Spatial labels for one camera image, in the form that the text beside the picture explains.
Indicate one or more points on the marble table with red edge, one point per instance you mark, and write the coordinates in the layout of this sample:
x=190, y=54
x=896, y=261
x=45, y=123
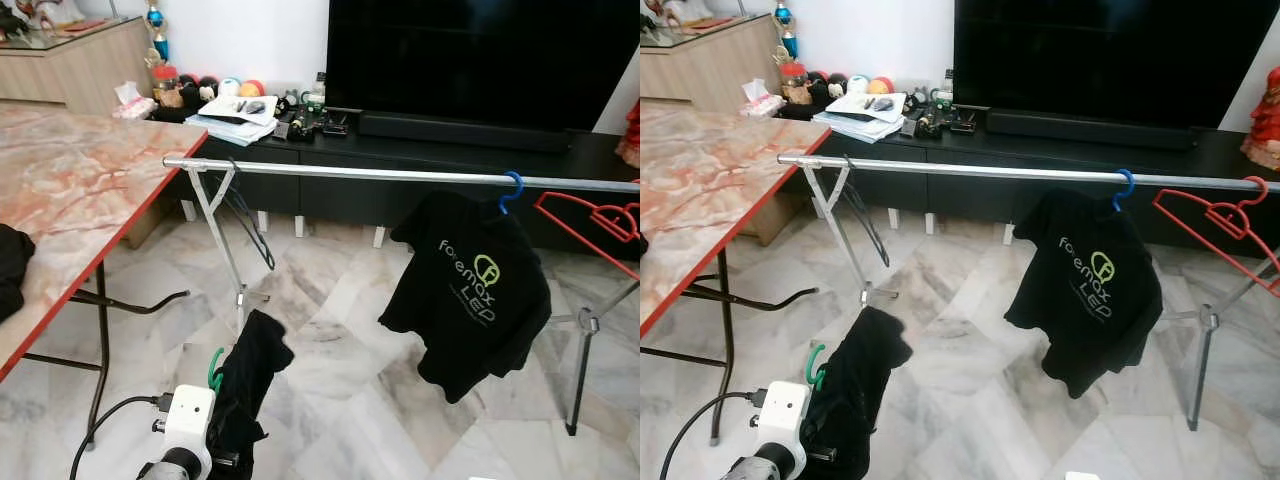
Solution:
x=80, y=200
x=710, y=190

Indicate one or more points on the clear plastic bottle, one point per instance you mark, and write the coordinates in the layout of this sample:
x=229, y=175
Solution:
x=947, y=87
x=319, y=90

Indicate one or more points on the silver metal clothes rack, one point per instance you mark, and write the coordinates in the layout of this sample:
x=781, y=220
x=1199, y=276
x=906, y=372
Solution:
x=350, y=172
x=960, y=170

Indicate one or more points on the blue plastic hanger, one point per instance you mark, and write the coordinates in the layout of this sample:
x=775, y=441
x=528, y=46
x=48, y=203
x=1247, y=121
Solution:
x=1128, y=183
x=515, y=185

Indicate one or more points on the white ball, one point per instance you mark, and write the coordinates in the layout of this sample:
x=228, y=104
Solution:
x=230, y=87
x=859, y=85

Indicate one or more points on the black flat screen television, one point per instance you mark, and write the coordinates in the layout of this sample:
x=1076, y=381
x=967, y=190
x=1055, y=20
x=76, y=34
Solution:
x=1100, y=60
x=480, y=60

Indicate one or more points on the blue and gold trophy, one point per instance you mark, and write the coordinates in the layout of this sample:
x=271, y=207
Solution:
x=156, y=30
x=785, y=28

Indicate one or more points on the black soundbar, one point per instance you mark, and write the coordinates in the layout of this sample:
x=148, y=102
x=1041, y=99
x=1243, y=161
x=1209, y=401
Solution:
x=465, y=132
x=1090, y=130

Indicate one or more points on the black plush toy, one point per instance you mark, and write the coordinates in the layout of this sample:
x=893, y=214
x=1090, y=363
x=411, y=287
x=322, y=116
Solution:
x=828, y=88
x=198, y=90

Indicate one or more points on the green plastic hanger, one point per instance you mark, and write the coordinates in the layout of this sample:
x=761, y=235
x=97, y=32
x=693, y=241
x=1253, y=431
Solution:
x=213, y=370
x=812, y=367

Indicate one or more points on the light wooden cabinet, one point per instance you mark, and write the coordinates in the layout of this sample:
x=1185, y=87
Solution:
x=70, y=70
x=700, y=68

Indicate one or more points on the black low tv console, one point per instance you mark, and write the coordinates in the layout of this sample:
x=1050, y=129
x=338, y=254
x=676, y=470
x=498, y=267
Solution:
x=970, y=200
x=350, y=200

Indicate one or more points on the orange ball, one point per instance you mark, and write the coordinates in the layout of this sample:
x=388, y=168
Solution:
x=253, y=88
x=882, y=86

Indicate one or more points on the jar with red lid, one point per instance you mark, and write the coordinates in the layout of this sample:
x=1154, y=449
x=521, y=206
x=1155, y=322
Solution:
x=795, y=85
x=166, y=88

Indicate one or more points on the white tissue pack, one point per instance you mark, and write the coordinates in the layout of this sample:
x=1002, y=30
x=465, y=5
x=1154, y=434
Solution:
x=135, y=103
x=763, y=100

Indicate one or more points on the white paper stack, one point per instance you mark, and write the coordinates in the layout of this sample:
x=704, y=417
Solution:
x=230, y=115
x=858, y=113

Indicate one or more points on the black garment with red trim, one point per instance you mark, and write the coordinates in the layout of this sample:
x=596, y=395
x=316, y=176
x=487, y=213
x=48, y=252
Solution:
x=15, y=270

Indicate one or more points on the red plastic hanger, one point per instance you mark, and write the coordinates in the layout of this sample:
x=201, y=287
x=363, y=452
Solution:
x=1195, y=225
x=575, y=225

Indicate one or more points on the black t-shirt with green logo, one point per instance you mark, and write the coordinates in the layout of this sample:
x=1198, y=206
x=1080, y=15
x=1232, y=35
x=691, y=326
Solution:
x=1085, y=320
x=470, y=320

